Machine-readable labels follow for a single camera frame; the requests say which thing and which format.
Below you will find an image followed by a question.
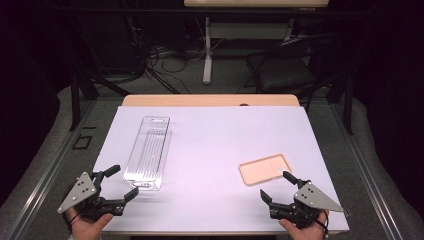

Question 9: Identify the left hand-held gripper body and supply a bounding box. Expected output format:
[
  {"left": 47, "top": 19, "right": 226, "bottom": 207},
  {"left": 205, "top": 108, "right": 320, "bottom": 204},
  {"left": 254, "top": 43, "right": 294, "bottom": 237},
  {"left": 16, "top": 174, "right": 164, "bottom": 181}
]
[{"left": 57, "top": 171, "right": 128, "bottom": 223}]

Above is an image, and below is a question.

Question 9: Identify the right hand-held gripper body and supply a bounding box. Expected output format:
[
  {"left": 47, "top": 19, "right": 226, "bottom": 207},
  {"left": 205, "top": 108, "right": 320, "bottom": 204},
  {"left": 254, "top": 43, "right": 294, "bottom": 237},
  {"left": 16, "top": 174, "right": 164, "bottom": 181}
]
[{"left": 269, "top": 179, "right": 344, "bottom": 230}]

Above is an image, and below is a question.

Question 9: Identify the beige phone case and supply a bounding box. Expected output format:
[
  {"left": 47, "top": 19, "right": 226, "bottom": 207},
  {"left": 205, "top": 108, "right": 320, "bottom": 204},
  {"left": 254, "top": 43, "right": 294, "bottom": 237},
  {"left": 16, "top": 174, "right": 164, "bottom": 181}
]
[{"left": 238, "top": 153, "right": 293, "bottom": 187}]

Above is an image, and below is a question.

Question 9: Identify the clear plastic packaging box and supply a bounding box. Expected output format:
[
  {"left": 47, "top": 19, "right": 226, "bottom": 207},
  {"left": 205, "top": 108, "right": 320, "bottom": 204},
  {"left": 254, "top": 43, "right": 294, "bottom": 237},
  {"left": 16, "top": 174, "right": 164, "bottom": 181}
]
[{"left": 122, "top": 115, "right": 173, "bottom": 192}]

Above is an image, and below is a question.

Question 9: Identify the person's right hand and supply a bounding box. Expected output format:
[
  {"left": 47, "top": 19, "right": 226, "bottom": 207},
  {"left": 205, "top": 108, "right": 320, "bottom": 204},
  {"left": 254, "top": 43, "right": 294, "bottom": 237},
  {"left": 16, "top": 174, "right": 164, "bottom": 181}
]
[{"left": 279, "top": 209, "right": 330, "bottom": 240}]

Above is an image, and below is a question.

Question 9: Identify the person's left hand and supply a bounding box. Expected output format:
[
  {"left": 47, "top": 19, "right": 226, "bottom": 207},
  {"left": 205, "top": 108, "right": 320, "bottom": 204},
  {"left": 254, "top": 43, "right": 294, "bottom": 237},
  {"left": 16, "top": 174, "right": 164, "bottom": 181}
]
[{"left": 65, "top": 206, "right": 114, "bottom": 240}]

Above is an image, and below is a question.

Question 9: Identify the white table sheet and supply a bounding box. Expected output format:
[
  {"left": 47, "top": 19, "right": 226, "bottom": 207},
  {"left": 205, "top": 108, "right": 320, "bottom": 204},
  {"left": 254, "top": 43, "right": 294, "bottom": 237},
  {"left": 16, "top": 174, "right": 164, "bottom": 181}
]
[{"left": 89, "top": 105, "right": 350, "bottom": 233}]

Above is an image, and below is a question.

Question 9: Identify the black chair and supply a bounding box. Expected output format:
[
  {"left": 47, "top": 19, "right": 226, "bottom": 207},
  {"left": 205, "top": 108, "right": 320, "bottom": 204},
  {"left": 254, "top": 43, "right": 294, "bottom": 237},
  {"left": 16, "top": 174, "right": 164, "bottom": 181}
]
[{"left": 238, "top": 33, "right": 338, "bottom": 101}]

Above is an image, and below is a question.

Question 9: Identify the white desk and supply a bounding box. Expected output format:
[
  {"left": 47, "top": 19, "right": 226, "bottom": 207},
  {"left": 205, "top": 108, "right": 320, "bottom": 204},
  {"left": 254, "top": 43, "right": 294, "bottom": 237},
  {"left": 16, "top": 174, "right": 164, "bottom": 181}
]
[{"left": 183, "top": 0, "right": 329, "bottom": 85}]

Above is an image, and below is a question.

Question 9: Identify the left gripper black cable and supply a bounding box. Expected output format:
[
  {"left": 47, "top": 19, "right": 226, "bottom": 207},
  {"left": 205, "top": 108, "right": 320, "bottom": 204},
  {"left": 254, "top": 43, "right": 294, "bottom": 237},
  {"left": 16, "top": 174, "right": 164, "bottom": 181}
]
[{"left": 67, "top": 212, "right": 82, "bottom": 232}]

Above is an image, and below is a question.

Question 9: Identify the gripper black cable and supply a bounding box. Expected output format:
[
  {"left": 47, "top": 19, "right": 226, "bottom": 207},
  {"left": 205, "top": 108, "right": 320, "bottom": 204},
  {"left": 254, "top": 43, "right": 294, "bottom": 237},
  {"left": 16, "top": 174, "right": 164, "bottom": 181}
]
[
  {"left": 316, "top": 209, "right": 331, "bottom": 238},
  {"left": 67, "top": 212, "right": 82, "bottom": 232}
]

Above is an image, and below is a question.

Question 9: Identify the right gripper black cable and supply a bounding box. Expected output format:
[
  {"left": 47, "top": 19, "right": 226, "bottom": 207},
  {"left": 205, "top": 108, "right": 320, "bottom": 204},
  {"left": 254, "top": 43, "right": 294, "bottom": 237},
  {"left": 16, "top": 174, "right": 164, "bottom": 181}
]
[{"left": 316, "top": 209, "right": 331, "bottom": 238}]

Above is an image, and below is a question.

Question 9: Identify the aluminium floor rail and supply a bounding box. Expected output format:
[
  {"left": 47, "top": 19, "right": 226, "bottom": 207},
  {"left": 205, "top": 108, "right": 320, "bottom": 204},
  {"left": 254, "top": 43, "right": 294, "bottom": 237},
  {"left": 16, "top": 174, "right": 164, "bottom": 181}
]
[
  {"left": 6, "top": 99, "right": 98, "bottom": 240},
  {"left": 329, "top": 103, "right": 404, "bottom": 240}
]

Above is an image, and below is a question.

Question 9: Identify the bundle of floor cables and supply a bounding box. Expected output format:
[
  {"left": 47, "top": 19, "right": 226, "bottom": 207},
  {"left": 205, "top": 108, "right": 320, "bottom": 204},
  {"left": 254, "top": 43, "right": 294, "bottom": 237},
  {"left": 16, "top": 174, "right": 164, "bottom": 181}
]
[{"left": 129, "top": 16, "right": 208, "bottom": 94}]

